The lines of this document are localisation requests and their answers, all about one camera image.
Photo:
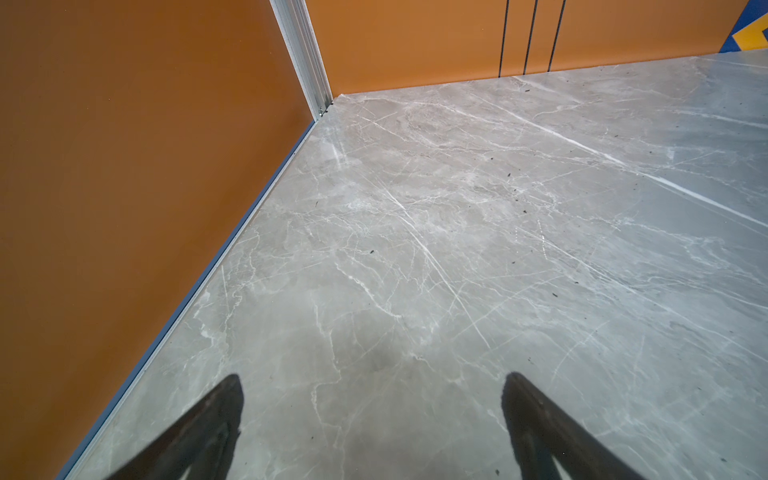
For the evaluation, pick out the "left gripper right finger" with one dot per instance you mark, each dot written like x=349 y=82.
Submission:
x=546 y=440

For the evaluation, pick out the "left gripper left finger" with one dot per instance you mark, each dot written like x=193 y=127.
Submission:
x=199 y=445

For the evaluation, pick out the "left corner aluminium post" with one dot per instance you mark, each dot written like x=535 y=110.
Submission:
x=299 y=37

